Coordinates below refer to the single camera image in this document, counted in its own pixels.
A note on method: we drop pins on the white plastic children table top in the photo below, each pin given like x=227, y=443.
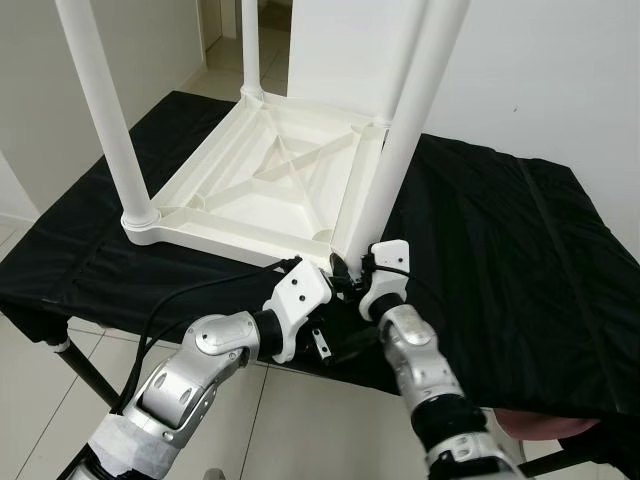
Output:
x=270, y=200

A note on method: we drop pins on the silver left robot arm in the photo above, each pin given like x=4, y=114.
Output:
x=180, y=380

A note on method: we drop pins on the grey left robot foot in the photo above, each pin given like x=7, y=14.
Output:
x=214, y=474

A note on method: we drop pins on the pink stool seat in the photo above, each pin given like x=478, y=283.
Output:
x=550, y=425

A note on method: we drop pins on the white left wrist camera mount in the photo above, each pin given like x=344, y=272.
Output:
x=300, y=295

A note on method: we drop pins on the black metal frame leg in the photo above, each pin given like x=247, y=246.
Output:
x=85, y=372
x=560, y=460

